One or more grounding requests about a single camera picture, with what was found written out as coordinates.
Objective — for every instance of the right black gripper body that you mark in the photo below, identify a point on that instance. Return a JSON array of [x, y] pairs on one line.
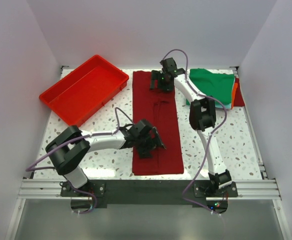
[[164, 84]]

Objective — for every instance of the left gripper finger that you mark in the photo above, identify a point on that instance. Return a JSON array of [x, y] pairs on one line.
[[144, 153], [157, 139]]

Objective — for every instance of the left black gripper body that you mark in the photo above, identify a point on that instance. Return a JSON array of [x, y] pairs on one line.
[[144, 141]]

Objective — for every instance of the dark red polo shirt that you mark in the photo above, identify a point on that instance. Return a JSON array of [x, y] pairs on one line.
[[159, 108]]

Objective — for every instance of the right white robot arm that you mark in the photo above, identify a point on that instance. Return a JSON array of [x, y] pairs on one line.
[[202, 117]]

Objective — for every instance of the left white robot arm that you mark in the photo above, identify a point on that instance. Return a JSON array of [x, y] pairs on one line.
[[69, 148]]

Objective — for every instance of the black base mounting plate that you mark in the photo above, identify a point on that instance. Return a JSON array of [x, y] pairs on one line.
[[99, 194]]

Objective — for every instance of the folded green t shirt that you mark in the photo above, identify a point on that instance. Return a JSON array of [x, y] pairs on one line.
[[218, 85]]

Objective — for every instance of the folded light blue shirt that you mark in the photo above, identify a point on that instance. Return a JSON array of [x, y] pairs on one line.
[[223, 106]]

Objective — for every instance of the folded orange shirt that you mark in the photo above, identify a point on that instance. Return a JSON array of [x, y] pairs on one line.
[[233, 95]]

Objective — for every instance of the red plastic tray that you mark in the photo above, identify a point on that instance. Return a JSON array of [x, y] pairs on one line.
[[86, 89]]

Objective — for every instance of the folded dark red shirt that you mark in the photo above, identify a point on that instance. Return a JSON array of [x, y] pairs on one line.
[[238, 99]]

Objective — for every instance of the aluminium frame rail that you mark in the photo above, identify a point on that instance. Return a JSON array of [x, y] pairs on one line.
[[246, 189]]

